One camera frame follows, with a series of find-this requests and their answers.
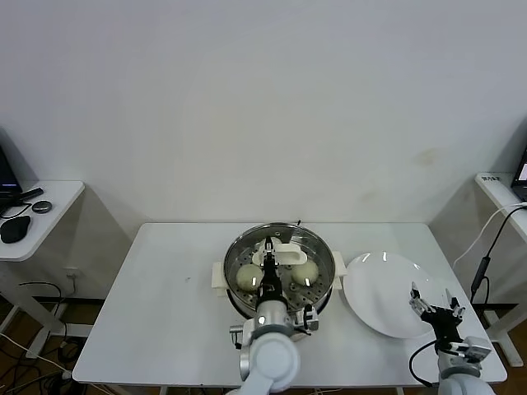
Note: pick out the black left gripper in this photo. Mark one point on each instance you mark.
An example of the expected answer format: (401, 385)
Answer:
(269, 284)

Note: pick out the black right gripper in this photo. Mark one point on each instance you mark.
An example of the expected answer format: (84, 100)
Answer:
(444, 325)

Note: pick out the glass pot lid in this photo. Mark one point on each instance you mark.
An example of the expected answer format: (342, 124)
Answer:
(313, 251)

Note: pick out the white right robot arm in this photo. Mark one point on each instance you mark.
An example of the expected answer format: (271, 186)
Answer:
(463, 382)

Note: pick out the stainless steel steamer pot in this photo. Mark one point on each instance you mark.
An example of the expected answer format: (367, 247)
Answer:
(325, 255)

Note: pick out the white round plate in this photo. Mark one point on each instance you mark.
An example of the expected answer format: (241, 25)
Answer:
(379, 296)

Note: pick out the white electric cooker base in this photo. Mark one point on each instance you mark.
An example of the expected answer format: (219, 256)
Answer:
(325, 304)

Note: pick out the white side table with label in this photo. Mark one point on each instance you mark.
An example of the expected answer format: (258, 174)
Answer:
(494, 193)

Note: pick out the black laptop with white windows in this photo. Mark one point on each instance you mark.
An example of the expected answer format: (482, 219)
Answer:
(520, 173)

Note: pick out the white side table with mouse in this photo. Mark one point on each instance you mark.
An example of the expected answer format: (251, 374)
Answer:
(53, 222)

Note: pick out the round black disc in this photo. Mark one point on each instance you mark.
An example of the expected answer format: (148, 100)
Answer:
(41, 206)

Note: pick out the black remote stick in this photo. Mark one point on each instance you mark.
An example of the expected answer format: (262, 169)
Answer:
(31, 194)

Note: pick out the black computer mouse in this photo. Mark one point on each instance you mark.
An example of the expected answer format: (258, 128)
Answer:
(14, 229)

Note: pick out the black laptop with purple screen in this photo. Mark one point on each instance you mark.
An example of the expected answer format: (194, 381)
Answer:
(6, 173)

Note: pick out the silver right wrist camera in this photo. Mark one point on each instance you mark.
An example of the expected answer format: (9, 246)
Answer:
(475, 347)

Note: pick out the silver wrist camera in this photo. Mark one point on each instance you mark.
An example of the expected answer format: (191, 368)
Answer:
(309, 319)
(475, 347)

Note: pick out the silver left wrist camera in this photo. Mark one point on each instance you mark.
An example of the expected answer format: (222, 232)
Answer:
(309, 319)

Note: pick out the white wall outlet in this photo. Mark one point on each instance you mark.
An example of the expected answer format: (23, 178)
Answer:
(72, 272)

